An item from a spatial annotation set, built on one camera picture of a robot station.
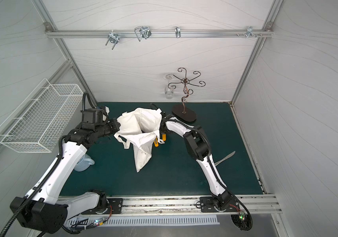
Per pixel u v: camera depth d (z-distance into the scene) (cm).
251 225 69
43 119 70
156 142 96
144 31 77
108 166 88
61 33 79
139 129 86
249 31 76
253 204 76
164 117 78
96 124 57
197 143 61
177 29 72
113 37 76
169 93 101
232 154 92
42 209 36
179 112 114
